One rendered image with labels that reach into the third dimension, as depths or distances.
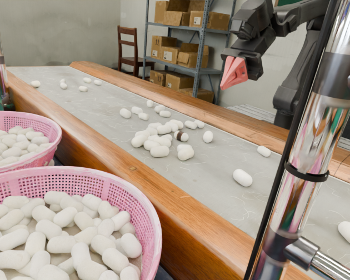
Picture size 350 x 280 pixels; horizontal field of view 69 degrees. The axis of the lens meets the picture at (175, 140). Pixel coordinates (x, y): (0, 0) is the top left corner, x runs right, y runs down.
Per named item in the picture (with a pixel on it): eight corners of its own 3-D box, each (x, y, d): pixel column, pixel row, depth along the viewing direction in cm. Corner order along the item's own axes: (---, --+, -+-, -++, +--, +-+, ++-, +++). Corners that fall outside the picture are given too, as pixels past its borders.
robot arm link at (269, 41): (260, 35, 61) (275, 16, 63) (240, 34, 65) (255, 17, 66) (265, 58, 66) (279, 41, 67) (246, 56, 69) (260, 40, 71)
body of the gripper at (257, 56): (256, 58, 58) (273, 37, 60) (220, 51, 65) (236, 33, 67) (260, 79, 63) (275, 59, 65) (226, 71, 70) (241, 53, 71)
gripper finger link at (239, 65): (226, 80, 58) (248, 52, 60) (202, 73, 63) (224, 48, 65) (232, 100, 63) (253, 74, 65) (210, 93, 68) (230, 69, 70)
